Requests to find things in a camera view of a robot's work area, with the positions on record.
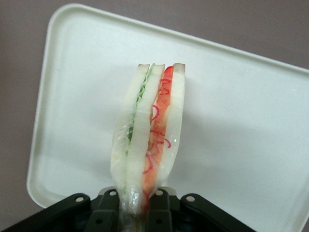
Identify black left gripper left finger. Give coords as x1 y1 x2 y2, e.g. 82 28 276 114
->
0 188 121 232

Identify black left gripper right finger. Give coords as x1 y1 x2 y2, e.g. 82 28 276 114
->
147 188 257 232

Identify plastic-wrapped triangle sandwich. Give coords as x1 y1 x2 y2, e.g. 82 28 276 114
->
110 62 187 232

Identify white plastic tray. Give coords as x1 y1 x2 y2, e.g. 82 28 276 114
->
26 2 309 232

